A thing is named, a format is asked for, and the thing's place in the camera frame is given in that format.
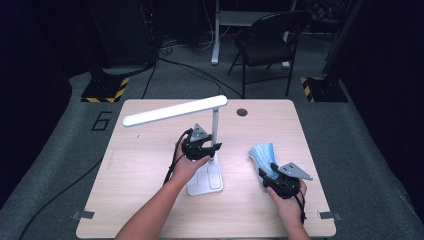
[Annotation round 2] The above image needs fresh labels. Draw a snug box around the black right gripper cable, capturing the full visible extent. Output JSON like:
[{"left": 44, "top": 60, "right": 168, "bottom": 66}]
[{"left": 294, "top": 189, "right": 308, "bottom": 225}]

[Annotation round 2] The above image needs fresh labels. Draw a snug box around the tangle of cables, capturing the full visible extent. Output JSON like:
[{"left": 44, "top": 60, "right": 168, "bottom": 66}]
[{"left": 156, "top": 33, "right": 214, "bottom": 56}]

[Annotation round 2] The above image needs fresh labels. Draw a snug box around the white desk lamp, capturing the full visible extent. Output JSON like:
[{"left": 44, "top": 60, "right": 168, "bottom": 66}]
[{"left": 122, "top": 94, "right": 229, "bottom": 197}]

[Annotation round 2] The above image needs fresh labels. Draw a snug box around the black folding chair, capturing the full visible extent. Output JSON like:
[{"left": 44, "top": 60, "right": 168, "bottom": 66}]
[{"left": 227, "top": 9, "right": 313, "bottom": 99}]

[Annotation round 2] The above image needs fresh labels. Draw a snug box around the person's right hand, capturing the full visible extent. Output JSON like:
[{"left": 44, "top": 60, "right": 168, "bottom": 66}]
[{"left": 266, "top": 179, "right": 307, "bottom": 228}]

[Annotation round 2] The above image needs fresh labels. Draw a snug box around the person's left hand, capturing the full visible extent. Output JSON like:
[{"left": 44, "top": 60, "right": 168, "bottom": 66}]
[{"left": 171, "top": 143, "right": 213, "bottom": 186}]

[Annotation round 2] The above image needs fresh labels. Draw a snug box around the black stand with striped base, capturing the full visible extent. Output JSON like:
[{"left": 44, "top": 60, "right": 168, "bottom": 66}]
[
  {"left": 299, "top": 0, "right": 365, "bottom": 103},
  {"left": 80, "top": 59, "right": 130, "bottom": 104}
]

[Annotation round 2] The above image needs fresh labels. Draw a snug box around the black floor cable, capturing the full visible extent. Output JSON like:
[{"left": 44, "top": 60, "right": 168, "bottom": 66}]
[
  {"left": 156, "top": 56, "right": 244, "bottom": 99},
  {"left": 141, "top": 61, "right": 158, "bottom": 100},
  {"left": 18, "top": 159, "right": 103, "bottom": 240}
]

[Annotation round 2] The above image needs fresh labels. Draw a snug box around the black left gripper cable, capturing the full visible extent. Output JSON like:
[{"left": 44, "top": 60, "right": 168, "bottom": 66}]
[{"left": 163, "top": 128, "right": 194, "bottom": 186}]

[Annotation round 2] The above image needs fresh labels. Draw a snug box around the light blue cloth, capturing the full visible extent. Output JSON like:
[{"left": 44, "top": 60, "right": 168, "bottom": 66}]
[{"left": 248, "top": 142, "right": 279, "bottom": 186}]

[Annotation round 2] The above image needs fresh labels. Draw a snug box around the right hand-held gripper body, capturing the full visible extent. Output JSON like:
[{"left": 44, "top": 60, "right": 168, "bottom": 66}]
[{"left": 263, "top": 162, "right": 314, "bottom": 200}]

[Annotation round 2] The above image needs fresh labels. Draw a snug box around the dark cabinet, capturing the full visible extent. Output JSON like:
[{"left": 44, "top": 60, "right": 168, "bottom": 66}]
[{"left": 88, "top": 0, "right": 158, "bottom": 68}]

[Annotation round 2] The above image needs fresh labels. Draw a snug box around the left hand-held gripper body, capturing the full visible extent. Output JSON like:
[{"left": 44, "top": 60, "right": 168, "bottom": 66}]
[{"left": 181, "top": 123, "right": 215, "bottom": 162}]

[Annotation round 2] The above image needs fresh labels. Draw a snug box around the grey tape piece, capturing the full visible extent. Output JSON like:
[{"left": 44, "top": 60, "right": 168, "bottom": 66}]
[
  {"left": 317, "top": 210, "right": 343, "bottom": 222},
  {"left": 71, "top": 209, "right": 95, "bottom": 220}
]

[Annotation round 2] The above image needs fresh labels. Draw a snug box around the white desk frame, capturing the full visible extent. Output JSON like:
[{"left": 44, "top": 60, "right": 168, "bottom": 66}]
[{"left": 210, "top": 0, "right": 298, "bottom": 69}]

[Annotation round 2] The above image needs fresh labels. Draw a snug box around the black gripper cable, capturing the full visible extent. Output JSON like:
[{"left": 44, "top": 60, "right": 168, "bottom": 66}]
[
  {"left": 294, "top": 189, "right": 308, "bottom": 225},
  {"left": 163, "top": 128, "right": 194, "bottom": 186}
]

